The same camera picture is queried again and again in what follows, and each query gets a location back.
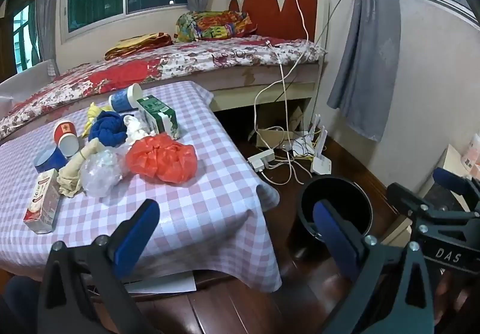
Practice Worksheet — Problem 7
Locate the open cardboard box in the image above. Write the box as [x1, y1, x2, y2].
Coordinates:
[255, 105, 308, 150]

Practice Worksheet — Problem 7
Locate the blue cloth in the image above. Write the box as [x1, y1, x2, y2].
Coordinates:
[88, 111, 129, 149]

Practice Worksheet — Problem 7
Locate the red white carton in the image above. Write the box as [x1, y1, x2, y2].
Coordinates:
[23, 168, 61, 234]

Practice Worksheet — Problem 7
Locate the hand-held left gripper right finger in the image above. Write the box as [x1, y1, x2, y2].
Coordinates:
[313, 200, 436, 334]

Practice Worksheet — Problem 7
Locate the black trash bin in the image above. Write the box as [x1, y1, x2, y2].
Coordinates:
[287, 175, 374, 261]

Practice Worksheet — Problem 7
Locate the red plastic bag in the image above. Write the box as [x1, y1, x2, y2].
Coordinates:
[125, 132, 198, 184]

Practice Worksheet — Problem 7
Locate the person's leg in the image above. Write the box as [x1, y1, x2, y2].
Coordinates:
[0, 276, 42, 334]

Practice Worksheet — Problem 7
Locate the pink packet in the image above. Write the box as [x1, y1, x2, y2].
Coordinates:
[463, 135, 480, 177]

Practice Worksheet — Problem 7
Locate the white cloth cover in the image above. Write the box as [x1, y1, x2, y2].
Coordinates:
[0, 59, 57, 109]

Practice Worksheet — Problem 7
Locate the beige box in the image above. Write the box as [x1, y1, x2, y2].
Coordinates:
[380, 214, 414, 244]

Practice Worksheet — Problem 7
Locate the red floral bedspread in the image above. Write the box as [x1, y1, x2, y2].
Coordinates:
[0, 39, 327, 139]

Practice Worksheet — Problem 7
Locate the small side window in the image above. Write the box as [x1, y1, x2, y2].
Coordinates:
[13, 4, 40, 75]

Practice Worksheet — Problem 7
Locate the beige cloth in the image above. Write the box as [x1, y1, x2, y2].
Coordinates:
[56, 139, 104, 199]

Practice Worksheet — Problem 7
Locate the folded yellow red blanket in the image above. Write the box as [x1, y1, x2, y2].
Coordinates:
[104, 33, 174, 60]

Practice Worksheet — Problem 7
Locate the thin dark cable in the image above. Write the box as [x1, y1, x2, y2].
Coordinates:
[309, 0, 357, 132]

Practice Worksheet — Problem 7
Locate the pink checked tablecloth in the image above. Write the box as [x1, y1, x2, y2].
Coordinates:
[0, 80, 283, 293]

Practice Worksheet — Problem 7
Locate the green milk carton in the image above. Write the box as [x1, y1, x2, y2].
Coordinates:
[137, 95, 181, 139]

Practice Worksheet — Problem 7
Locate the white paper sheet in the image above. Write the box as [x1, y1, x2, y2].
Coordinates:
[124, 270, 197, 295]

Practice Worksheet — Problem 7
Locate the dark blue paper cup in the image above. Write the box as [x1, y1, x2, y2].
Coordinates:
[34, 148, 69, 174]

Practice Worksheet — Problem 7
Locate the red paper cup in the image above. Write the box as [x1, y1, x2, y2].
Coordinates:
[53, 119, 80, 157]

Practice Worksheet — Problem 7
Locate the long grey curtain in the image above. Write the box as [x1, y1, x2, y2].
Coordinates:
[327, 0, 402, 142]

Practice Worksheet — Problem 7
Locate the yellow cloth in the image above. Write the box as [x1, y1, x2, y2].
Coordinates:
[82, 102, 113, 138]

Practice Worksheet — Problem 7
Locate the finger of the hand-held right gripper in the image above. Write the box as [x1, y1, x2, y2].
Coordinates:
[432, 168, 480, 212]
[387, 183, 451, 224]

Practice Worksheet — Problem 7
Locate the colourful printed pillow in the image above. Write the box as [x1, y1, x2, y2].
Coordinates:
[174, 10, 259, 42]

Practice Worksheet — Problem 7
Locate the white cable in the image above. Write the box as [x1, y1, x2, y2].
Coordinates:
[253, 0, 319, 184]

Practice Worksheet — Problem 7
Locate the red heart-shaped headboard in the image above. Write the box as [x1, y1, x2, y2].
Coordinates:
[229, 0, 331, 45]

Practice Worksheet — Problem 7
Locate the beige bed frame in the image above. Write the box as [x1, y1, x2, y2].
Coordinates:
[208, 60, 329, 115]

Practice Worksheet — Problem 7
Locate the yellow cable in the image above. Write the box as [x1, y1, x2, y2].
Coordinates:
[296, 131, 328, 166]

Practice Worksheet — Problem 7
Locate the white cloth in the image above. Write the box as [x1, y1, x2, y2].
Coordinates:
[123, 114, 152, 147]

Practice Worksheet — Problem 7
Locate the clear plastic bag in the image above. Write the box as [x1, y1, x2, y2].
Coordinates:
[80, 148, 128, 197]

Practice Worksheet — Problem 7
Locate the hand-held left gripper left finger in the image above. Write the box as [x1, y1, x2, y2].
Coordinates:
[37, 199, 162, 334]

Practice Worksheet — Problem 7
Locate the white power strip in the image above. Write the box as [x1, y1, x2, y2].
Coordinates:
[247, 149, 276, 172]

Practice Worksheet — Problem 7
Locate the white bedside cabinet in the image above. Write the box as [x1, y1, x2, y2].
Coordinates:
[424, 133, 480, 203]

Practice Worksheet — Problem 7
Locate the blue white paper cup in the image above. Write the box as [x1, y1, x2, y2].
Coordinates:
[109, 83, 142, 113]

